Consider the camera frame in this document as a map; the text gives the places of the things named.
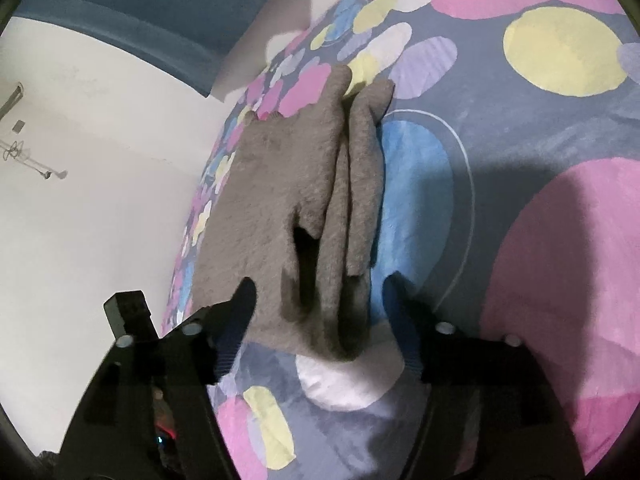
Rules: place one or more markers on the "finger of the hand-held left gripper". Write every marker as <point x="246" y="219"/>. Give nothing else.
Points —
<point x="127" y="315"/>

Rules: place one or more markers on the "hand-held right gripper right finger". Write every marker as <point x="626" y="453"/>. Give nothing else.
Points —
<point x="402" y="330"/>

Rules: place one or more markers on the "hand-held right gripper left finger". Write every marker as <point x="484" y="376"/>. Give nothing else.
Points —
<point x="232" y="342"/>

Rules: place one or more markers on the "brown fleece garment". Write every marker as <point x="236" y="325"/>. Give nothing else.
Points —
<point x="270" y="185"/>

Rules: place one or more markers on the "colourful dotted blanket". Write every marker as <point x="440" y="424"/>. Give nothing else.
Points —
<point x="550" y="125"/>

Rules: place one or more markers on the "small wall switch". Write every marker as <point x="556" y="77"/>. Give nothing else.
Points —
<point x="19" y="126"/>

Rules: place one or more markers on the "grey wall conduit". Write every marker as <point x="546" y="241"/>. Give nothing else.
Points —
<point x="12" y="97"/>

